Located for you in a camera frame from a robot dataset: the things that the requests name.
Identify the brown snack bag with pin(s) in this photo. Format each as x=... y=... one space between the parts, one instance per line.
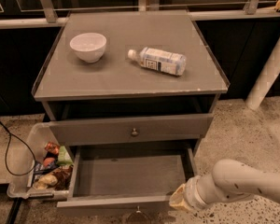
x=57 y=179

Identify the clear plastic water bottle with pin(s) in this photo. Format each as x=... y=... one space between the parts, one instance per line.
x=159 y=60

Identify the clear plastic storage bin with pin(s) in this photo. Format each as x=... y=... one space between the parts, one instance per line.
x=21 y=161

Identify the metal railing frame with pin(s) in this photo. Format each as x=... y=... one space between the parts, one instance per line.
x=50 y=13

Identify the green snack packet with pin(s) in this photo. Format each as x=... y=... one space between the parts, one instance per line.
x=63 y=157

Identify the grey drawer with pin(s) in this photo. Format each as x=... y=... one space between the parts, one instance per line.
x=84 y=132
x=122 y=178

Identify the grey top drawer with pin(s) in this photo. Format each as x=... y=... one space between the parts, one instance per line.
x=84 y=132

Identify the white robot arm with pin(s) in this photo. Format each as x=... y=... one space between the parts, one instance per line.
x=229 y=181

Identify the white diagonal pole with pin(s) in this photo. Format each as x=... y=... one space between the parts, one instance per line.
x=266 y=79

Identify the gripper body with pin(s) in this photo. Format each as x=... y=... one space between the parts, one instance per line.
x=192 y=192

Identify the white ceramic bowl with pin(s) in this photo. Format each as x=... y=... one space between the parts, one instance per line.
x=88 y=47

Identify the grey wooden drawer cabinet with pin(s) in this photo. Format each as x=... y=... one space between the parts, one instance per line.
x=116 y=87

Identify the orange snack packet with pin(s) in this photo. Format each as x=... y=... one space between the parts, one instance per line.
x=52 y=148

